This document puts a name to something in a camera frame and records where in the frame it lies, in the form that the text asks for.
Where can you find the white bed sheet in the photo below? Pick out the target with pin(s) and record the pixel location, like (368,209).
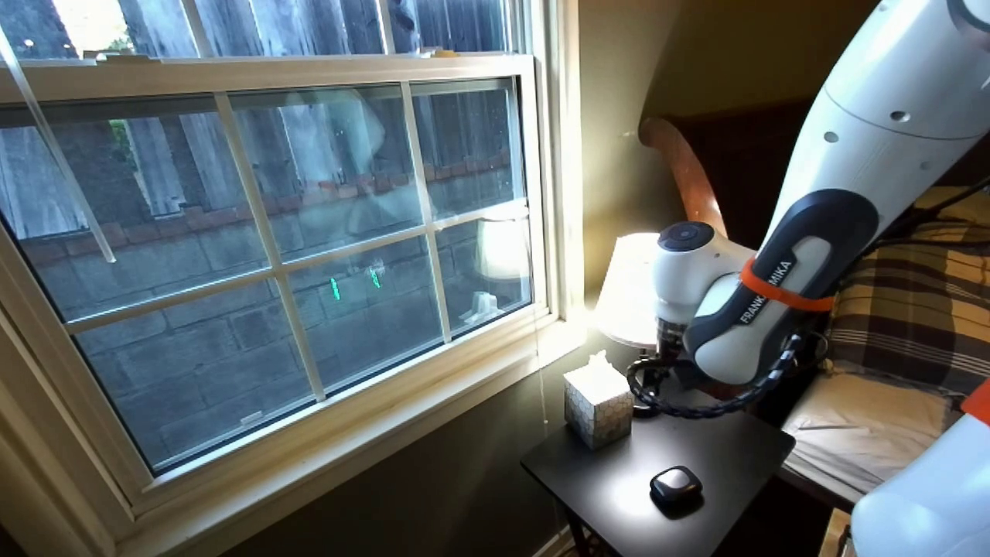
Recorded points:
(854,435)

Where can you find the white framed grid window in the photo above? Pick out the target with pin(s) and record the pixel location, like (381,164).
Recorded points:
(187,309)

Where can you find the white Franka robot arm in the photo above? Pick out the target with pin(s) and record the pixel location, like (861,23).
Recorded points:
(877,112)

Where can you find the clear plastic blind wand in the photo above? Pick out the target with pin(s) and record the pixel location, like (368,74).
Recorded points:
(64,155)

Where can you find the black nightstand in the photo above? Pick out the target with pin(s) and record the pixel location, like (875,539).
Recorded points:
(659,453)

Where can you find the plaid pillow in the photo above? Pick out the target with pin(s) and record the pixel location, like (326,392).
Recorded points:
(908,321)

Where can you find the white lamp shade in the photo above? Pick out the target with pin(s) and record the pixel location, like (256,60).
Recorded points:
(628,288)

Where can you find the dark wooden headboard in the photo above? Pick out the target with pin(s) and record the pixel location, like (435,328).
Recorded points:
(723,164)

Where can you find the white tissue box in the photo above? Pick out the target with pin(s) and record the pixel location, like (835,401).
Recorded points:
(599,402)

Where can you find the small black rounded device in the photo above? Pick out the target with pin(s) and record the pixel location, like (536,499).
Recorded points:
(675,491)

